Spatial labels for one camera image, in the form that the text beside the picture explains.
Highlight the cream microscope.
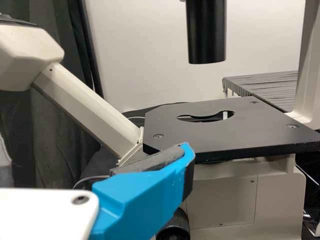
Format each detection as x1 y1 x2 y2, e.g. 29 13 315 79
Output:
0 0 320 240

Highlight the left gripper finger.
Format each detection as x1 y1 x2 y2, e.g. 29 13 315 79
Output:
88 141 196 240

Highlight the black platform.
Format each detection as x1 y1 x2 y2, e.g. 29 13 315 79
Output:
221 70 300 114

